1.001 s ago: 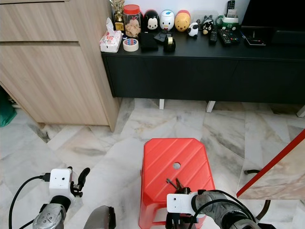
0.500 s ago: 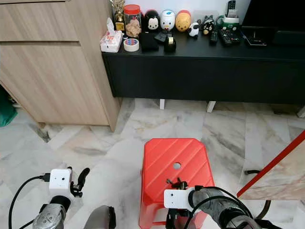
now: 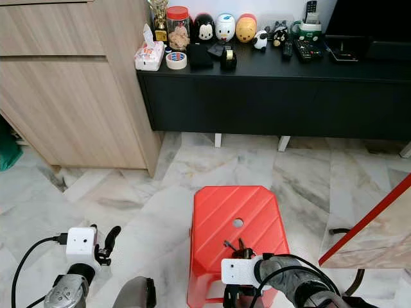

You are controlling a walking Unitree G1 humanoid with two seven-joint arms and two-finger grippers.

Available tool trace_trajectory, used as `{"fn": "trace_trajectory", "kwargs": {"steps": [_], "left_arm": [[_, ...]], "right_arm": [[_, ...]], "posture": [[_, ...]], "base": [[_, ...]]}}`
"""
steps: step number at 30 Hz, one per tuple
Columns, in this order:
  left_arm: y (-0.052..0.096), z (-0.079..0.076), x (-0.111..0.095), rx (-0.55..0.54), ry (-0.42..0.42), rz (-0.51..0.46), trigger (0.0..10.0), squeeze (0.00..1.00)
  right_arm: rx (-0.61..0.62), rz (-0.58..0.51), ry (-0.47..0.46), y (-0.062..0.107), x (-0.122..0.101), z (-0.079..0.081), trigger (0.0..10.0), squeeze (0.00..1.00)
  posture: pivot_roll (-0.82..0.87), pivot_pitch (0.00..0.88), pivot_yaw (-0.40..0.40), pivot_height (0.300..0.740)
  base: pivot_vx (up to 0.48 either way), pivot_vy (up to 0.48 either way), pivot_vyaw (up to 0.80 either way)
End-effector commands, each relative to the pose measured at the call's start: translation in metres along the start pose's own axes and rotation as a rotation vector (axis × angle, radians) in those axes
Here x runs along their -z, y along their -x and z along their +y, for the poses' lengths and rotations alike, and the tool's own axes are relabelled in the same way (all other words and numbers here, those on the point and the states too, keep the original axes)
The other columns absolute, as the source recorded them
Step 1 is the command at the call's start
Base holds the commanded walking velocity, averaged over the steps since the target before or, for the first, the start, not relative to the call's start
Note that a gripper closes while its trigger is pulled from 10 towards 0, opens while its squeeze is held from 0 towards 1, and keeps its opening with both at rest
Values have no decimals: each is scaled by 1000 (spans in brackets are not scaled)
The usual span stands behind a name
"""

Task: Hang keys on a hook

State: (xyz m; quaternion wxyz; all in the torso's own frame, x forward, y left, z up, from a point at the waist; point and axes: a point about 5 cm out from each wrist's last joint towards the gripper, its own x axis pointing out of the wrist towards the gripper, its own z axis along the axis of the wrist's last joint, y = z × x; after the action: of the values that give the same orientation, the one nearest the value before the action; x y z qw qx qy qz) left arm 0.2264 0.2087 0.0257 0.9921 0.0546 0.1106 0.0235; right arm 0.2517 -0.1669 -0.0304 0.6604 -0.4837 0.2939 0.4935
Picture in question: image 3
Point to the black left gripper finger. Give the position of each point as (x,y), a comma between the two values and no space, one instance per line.
(114,235)

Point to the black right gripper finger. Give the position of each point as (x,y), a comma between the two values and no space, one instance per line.
(244,251)

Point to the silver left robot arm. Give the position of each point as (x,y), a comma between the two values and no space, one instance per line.
(67,294)

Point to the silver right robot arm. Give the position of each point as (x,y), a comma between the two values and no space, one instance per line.
(295,282)

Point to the red plastic stool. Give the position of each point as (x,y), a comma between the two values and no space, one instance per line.
(237,205)

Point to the grey robot leg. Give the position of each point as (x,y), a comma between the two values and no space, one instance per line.
(135,295)

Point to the black metal table leg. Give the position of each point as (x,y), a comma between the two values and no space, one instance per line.
(356,281)

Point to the green cloth bag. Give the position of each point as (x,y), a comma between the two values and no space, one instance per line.
(9,151)

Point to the light wooden cabinet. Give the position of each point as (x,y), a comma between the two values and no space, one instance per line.
(70,96)

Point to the pink tissue pack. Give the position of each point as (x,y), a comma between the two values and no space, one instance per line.
(148,59)

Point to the white tape roll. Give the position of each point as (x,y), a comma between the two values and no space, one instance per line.
(168,61)

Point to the black tape dispenser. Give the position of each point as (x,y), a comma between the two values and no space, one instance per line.
(228,59)

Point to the small dark box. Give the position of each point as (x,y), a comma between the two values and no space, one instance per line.
(216,50)

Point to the slim black remote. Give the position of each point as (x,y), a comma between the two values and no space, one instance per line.
(288,49)

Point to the glass jar red lid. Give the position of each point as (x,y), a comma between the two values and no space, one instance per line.
(178,35)

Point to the wide black remote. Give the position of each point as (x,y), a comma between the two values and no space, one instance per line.
(308,49)

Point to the small white dog figurine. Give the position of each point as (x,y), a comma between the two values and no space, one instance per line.
(261,40)

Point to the gold trophy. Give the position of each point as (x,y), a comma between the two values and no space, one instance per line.
(159,25)

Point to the black white cat figurine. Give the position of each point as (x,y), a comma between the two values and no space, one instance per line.
(280,33)

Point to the yellow bear figurine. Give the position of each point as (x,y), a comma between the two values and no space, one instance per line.
(246,30)

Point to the black mouse figurine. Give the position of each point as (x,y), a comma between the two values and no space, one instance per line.
(203,29)

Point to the white round figurine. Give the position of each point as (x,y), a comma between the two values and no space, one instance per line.
(225,27)

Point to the green mug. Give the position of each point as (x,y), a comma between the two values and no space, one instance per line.
(308,30)

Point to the upright black remote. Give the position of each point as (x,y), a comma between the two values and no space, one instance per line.
(311,8)

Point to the black television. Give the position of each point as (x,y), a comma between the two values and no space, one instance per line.
(372,19)

